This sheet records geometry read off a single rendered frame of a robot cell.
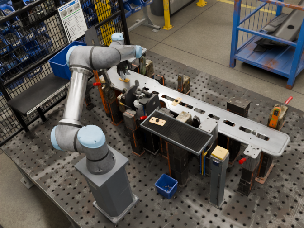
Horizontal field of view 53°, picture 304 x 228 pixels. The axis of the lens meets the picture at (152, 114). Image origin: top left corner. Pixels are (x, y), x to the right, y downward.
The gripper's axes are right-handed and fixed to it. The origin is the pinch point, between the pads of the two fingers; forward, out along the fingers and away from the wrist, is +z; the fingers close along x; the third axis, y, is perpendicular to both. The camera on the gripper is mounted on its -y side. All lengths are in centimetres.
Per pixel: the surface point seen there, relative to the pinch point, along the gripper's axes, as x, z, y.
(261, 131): 4, 1, 103
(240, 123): 3, 1, 90
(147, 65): 18.5, -2.0, 8.1
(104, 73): -16.9, -15.6, 1.6
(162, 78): 17.4, 3.9, 21.6
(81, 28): 15, -19, -55
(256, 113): 46, 31, 85
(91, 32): 2.2, -28.0, -26.9
